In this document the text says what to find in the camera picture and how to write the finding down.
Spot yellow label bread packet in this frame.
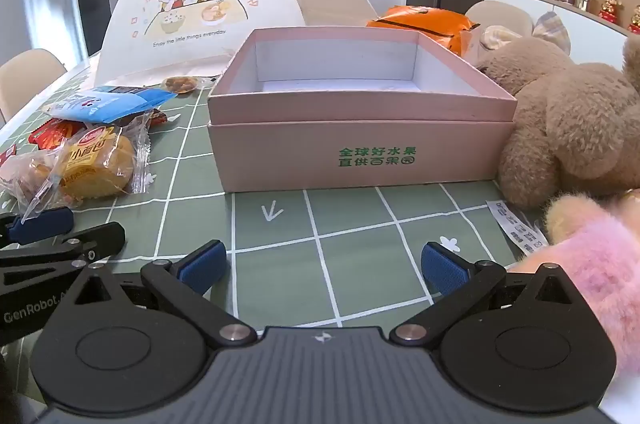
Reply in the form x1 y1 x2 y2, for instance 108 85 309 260
22 111 153 217

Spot beige dining chair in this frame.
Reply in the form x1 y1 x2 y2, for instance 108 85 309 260
465 0 535 36
0 49 68 122

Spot red snack packet yellow figure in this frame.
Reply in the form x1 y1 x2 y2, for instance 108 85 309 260
28 118 86 150

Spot brown teddy bear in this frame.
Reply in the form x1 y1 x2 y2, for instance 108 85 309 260
472 10 640 211

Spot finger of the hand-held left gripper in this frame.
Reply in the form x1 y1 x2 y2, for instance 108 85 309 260
0 207 75 249
0 221 126 287

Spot blue snack packet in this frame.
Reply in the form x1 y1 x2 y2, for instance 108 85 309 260
47 85 171 124

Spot clear pastry packet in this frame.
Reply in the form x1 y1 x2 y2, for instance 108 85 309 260
0 149 56 205

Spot pink cardboard box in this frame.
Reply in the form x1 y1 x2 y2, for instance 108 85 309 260
206 28 518 194

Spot red braised meat packet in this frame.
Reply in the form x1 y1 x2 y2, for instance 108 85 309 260
125 108 169 128

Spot small clear nut snack packet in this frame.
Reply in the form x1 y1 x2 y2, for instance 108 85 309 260
165 76 202 94

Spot pink plush toy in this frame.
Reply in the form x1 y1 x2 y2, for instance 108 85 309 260
505 191 640 385

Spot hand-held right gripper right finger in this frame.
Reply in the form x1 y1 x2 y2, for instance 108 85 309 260
389 241 573 347

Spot green checked tablecloth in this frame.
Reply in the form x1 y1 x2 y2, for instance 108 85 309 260
0 54 551 330

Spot orange snack bag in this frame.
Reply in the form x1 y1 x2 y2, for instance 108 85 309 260
366 4 482 55

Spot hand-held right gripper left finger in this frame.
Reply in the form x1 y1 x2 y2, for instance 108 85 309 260
62 240 257 349

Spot white printed paper bag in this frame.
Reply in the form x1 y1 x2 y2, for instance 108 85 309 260
94 0 378 88

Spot white plush toy tag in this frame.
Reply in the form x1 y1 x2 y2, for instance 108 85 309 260
486 199 551 257

